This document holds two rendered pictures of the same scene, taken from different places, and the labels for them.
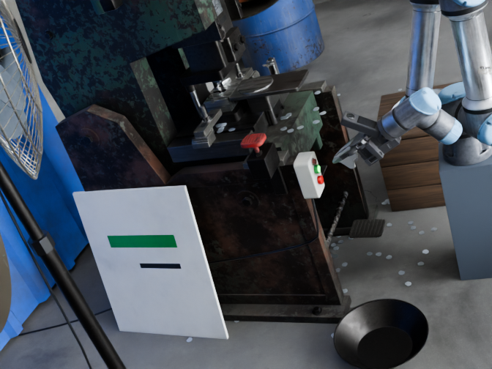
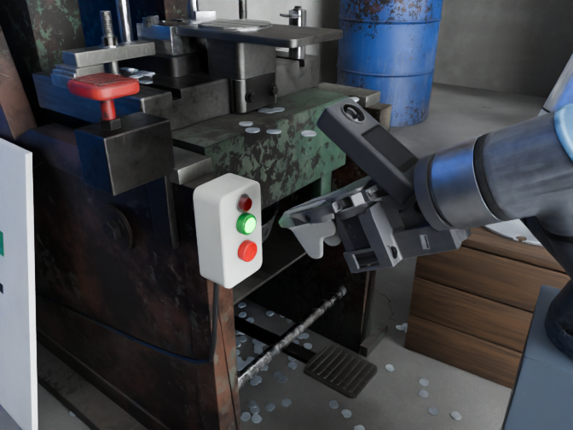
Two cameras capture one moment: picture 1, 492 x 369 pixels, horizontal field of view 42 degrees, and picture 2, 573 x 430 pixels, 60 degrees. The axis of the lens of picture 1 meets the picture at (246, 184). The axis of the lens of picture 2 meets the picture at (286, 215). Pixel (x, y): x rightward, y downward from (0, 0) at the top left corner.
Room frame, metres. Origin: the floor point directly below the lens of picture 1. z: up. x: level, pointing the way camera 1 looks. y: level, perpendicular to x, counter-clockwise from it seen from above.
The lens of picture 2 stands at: (1.15, -0.33, 0.88)
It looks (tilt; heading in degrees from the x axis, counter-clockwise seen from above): 27 degrees down; 6
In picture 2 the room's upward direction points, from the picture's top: straight up
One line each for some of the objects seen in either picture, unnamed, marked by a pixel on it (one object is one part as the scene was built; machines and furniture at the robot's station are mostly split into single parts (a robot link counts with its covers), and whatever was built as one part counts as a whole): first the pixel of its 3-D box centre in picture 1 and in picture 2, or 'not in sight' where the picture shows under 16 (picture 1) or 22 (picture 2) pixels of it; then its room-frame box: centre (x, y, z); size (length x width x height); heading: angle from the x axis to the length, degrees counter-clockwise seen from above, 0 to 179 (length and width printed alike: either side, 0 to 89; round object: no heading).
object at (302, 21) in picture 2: (273, 69); (298, 31); (2.18, -0.24, 0.75); 0.03 x 0.03 x 0.10; 59
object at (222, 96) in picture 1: (225, 96); (187, 34); (2.09, -0.04, 0.76); 0.15 x 0.09 x 0.05; 149
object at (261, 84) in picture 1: (274, 99); (257, 67); (2.00, -0.19, 0.72); 0.25 x 0.14 x 0.14; 59
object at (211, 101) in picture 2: (232, 117); (188, 79); (2.09, -0.04, 0.68); 0.45 x 0.30 x 0.06; 149
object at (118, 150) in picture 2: (269, 175); (134, 189); (1.71, -0.08, 0.62); 0.10 x 0.06 x 0.20; 149
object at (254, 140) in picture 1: (256, 148); (107, 112); (1.69, -0.07, 0.72); 0.07 x 0.06 x 0.08; 59
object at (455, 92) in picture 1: (461, 106); not in sight; (1.68, -0.69, 0.62); 0.13 x 0.12 x 0.14; 7
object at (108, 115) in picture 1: (190, 216); (43, 215); (1.94, 0.22, 0.45); 0.92 x 0.12 x 0.90; 59
